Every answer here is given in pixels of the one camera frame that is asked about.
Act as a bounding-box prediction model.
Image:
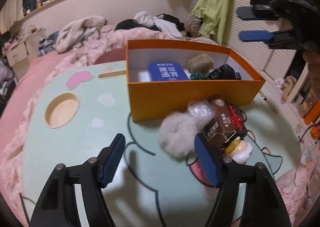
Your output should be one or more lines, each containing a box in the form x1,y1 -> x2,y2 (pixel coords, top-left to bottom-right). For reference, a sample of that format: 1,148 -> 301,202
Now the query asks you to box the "penguin figurine keychain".
225,137 -> 253,164

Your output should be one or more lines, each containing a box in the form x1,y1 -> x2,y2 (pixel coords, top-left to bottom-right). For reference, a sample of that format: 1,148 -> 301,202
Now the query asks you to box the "black lace satin cloth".
208,64 -> 241,80

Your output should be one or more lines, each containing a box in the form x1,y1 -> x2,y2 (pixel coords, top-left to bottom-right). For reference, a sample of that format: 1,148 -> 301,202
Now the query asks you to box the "beige fluffy scrunchie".
187,53 -> 214,74

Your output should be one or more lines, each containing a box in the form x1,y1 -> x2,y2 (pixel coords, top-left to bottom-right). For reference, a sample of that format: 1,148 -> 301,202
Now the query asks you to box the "green toy car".
190,72 -> 209,80

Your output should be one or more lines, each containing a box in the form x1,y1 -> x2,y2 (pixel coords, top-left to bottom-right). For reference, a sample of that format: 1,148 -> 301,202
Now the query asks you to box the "brown milk carton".
204,97 -> 237,148

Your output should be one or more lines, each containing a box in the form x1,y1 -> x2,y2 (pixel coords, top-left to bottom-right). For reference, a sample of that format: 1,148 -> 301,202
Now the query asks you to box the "dark pouch red emblem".
228,104 -> 248,139

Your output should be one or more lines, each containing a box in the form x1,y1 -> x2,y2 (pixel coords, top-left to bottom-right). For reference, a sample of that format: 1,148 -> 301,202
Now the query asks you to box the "clear plastic wrap ball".
187,100 -> 216,128

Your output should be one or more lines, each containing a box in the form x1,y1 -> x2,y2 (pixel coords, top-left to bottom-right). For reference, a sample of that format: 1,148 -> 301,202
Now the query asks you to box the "white fluffy scrunchie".
157,112 -> 213,159

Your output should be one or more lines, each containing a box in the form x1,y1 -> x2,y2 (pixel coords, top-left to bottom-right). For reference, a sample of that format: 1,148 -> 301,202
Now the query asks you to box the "blue tin box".
148,63 -> 189,81

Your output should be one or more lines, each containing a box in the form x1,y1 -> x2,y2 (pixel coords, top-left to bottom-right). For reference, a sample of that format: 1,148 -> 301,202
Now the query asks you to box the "person right hand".
303,51 -> 320,88

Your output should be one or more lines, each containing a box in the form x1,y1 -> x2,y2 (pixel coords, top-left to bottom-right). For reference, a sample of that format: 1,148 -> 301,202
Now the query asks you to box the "lime green hanging garment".
190,0 -> 230,44

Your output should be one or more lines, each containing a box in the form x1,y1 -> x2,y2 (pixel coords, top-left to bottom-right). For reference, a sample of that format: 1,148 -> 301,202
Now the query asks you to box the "white clothing pile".
133,11 -> 183,39

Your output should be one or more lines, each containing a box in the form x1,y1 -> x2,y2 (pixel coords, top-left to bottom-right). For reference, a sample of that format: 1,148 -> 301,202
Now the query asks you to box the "orange cardboard box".
126,39 -> 265,122

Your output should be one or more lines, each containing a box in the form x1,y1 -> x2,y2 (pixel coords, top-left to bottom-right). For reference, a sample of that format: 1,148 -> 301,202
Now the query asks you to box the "black clothing pile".
114,13 -> 184,32

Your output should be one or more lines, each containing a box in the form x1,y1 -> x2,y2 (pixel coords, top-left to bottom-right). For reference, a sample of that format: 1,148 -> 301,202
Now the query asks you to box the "dark red cushion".
94,48 -> 126,65

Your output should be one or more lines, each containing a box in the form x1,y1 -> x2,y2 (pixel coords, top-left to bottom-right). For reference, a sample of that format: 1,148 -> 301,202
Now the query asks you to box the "white drawer cabinet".
5,28 -> 46,67

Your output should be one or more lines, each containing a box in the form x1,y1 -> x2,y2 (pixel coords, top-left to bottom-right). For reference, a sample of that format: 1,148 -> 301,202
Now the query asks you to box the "cream fleece blanket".
55,16 -> 107,54

